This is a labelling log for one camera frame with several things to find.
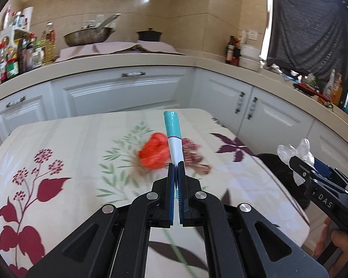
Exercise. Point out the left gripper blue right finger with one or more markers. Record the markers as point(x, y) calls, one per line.
point(239, 240)

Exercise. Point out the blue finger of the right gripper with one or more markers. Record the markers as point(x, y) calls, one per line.
point(323, 169)
point(337, 182)

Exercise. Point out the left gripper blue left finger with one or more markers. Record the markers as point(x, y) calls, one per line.
point(113, 242)

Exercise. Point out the white plastic bag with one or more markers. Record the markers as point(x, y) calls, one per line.
point(302, 151)

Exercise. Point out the white teal small tube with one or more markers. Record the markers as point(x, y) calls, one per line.
point(173, 133)

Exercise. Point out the black trash bin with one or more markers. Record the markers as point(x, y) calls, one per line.
point(285, 175)

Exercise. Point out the person's right hand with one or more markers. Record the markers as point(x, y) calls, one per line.
point(340, 240)

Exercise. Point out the white cabinet door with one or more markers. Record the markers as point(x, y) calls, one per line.
point(272, 120)

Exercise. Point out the orange detergent bottle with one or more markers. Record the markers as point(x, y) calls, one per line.
point(337, 89)

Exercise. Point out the white spray bottle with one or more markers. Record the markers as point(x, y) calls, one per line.
point(329, 86)

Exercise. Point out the red tray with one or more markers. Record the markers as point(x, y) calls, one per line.
point(307, 90)

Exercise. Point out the red white twine bundle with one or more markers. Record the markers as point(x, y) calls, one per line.
point(193, 158)

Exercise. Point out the crumpled red plastic bag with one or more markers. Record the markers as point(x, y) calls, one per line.
point(155, 153)

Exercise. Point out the white stacked bowls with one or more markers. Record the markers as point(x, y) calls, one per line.
point(249, 58)

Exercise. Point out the dark sauce bottle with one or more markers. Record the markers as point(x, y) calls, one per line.
point(230, 50)

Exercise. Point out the dark hanging cloth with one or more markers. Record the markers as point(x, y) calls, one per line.
point(310, 36)

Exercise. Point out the pink stove cover cloth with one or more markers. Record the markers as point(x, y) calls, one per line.
point(108, 48)

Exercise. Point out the black pot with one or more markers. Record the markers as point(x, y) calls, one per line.
point(149, 35)

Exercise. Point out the steel wok pan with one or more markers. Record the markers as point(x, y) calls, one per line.
point(91, 35)

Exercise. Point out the cooking oil bottle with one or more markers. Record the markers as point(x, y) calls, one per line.
point(48, 37)

